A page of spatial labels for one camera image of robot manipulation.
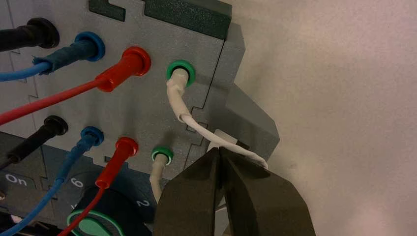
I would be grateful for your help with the green panel socket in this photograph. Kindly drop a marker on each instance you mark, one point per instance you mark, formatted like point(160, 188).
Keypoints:
point(190, 70)
point(166, 151)

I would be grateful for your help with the grey task board panel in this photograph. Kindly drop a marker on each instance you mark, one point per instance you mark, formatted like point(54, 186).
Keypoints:
point(140, 107)

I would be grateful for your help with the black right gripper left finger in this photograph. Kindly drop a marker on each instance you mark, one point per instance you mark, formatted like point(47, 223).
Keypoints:
point(189, 205)

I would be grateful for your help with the dark green board block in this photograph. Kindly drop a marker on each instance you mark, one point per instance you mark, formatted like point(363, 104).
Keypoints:
point(192, 14)

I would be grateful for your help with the black dial knob green pointer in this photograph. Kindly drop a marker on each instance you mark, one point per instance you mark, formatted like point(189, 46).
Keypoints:
point(120, 211)

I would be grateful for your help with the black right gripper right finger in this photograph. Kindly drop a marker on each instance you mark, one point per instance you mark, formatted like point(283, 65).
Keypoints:
point(267, 205)

